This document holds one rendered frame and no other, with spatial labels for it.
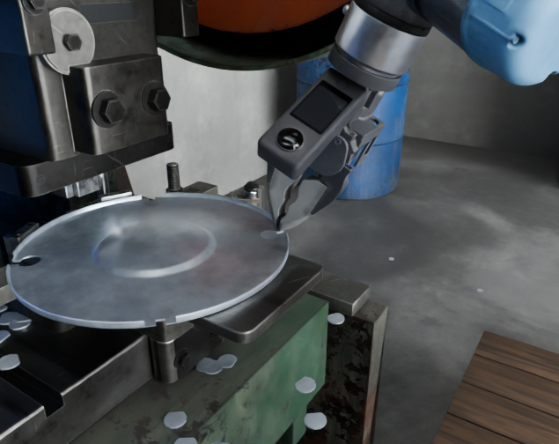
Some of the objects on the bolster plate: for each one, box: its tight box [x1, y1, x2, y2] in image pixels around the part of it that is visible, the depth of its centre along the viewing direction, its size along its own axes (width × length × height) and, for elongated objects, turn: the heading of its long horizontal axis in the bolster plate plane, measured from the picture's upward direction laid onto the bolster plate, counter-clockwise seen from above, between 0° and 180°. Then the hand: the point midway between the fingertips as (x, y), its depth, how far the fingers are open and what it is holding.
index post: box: [239, 181, 265, 211], centre depth 71 cm, size 3×3×10 cm
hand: (278, 222), depth 59 cm, fingers closed
